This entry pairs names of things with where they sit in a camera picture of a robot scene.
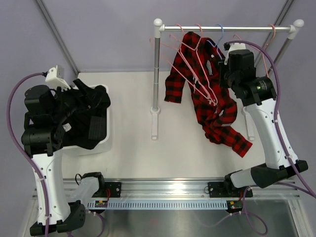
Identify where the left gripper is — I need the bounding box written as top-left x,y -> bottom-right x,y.
50,79 -> 104,123

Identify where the pink hanger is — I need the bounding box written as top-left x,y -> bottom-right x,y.
169,24 -> 218,106
149,18 -> 218,106
233,23 -> 277,77

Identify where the plain black shirt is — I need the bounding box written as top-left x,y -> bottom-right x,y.
55,79 -> 111,150

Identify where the red black checked shirt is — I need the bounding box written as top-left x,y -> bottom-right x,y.
164,32 -> 252,157

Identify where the blue hanger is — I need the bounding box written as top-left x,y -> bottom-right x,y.
206,24 -> 224,60

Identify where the dark pinstripe shirt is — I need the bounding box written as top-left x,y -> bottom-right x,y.
88,116 -> 107,141

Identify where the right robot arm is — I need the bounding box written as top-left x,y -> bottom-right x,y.
219,48 -> 308,196

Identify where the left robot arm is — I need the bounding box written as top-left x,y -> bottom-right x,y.
21,79 -> 111,237

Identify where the white plastic basket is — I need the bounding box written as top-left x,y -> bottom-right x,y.
62,84 -> 112,157

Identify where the metal clothes rack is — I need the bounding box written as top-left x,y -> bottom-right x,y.
150,18 -> 305,140

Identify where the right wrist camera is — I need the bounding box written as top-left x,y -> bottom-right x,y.
224,42 -> 246,61

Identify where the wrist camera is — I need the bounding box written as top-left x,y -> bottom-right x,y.
45,65 -> 71,90
224,42 -> 246,61

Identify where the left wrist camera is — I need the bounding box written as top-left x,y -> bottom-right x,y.
45,65 -> 71,90

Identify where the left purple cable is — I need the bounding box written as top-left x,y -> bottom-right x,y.
6,71 -> 107,237

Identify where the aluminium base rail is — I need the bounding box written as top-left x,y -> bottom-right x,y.
32,179 -> 301,198

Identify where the white slotted cable duct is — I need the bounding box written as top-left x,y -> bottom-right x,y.
87,200 -> 228,210

